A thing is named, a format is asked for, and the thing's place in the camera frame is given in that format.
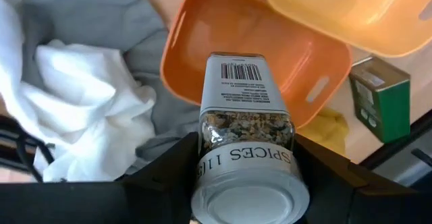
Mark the grey cloth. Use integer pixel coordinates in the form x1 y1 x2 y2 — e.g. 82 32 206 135
18 0 203 174

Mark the white cloth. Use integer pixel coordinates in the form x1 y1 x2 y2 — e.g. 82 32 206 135
0 0 158 184

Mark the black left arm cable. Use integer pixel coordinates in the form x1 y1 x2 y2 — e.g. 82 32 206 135
0 115 55 184

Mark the small orange plastic bin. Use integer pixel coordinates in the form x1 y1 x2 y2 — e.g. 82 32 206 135
160 0 354 130

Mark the mustard yellow cloth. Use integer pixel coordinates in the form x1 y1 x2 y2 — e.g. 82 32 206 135
296 107 350 157

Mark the small yellow plastic bin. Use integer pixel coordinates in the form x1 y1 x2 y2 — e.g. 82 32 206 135
262 0 432 58

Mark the white-lid spice jar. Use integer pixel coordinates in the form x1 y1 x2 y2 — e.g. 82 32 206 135
190 51 311 224

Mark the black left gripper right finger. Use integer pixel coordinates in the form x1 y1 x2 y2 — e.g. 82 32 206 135
294 134 432 224

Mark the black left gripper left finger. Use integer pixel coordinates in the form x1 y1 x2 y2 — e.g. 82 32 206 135
0 132 200 224

